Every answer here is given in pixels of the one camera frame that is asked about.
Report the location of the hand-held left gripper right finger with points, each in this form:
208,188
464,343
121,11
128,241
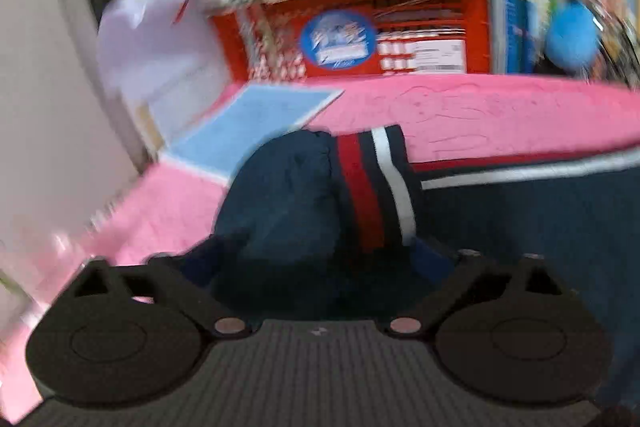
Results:
432,264

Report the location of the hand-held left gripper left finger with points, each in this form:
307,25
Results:
195,302

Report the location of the navy and white jacket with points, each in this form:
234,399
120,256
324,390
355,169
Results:
285,207

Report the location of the pink rabbit-pattern blanket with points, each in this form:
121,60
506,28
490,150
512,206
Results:
475,112

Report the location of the light blue book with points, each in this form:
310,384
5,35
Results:
250,127

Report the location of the white paper sheet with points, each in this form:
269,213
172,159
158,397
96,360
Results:
150,52

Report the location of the red plastic crate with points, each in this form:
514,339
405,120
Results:
430,2

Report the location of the small blue plush toy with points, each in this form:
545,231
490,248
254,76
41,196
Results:
572,37

